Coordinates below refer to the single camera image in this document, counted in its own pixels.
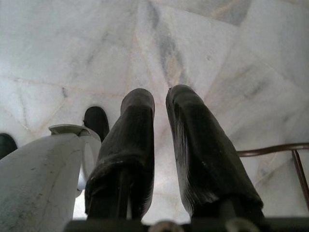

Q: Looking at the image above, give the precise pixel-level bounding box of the brown metal chair frame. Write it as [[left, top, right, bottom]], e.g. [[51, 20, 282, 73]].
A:
[[236, 143, 309, 205]]

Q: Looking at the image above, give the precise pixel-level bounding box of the black robot left foot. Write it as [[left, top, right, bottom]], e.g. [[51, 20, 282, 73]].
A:
[[0, 133, 18, 160]]

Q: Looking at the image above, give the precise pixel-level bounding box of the black robot foot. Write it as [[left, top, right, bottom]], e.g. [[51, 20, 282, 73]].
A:
[[0, 133, 18, 160], [83, 106, 110, 143]]

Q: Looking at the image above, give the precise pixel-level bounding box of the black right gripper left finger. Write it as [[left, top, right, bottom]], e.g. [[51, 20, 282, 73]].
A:
[[84, 88, 155, 221]]

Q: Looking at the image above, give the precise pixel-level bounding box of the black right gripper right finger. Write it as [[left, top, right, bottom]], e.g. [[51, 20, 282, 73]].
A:
[[166, 84, 264, 221]]

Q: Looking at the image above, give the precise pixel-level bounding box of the black robot right foot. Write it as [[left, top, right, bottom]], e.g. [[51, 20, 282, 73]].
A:
[[83, 106, 110, 143]]

